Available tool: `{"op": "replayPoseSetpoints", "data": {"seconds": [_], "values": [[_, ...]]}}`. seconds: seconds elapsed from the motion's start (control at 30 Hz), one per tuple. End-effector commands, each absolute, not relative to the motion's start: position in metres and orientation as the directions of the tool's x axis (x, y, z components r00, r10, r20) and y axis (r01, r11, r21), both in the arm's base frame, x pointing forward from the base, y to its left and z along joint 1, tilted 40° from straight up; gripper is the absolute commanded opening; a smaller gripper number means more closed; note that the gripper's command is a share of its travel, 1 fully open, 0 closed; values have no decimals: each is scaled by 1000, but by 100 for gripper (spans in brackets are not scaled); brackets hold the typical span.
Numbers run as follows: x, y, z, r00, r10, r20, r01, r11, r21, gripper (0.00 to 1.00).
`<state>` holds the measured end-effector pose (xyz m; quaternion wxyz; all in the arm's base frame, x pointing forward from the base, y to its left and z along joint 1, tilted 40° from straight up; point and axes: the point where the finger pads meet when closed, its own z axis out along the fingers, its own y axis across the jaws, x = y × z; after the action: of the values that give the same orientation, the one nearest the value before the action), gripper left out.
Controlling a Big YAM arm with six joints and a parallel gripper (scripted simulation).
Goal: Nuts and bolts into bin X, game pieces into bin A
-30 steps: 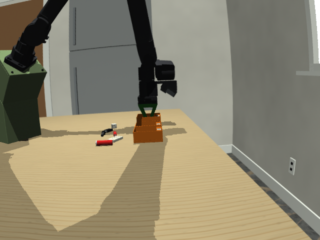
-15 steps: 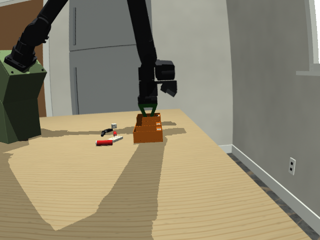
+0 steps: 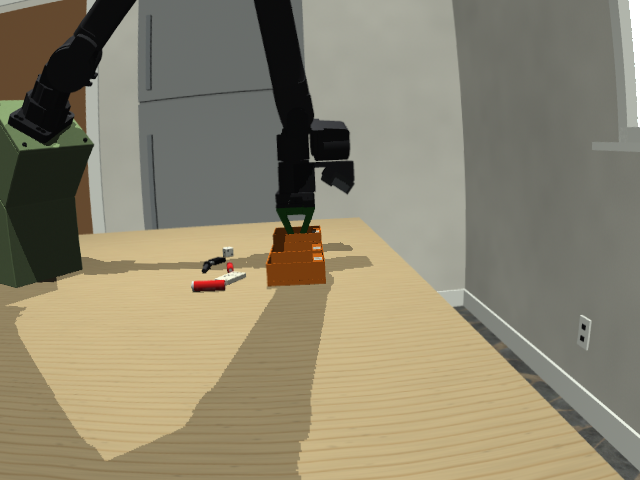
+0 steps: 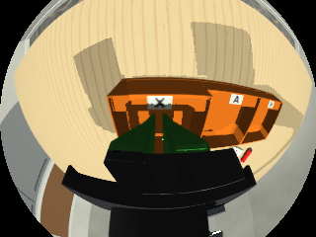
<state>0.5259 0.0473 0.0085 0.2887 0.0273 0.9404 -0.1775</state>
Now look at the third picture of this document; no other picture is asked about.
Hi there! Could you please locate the orange bin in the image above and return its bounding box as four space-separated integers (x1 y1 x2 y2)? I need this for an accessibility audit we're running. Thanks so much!
266 226 326 286

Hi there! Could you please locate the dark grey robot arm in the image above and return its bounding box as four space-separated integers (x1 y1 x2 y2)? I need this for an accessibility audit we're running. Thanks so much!
8 0 355 194

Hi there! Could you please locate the white domino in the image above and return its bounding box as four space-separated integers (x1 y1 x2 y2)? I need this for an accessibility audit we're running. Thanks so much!
214 272 246 285

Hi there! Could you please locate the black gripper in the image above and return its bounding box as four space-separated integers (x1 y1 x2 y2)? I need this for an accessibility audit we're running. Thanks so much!
275 160 315 234

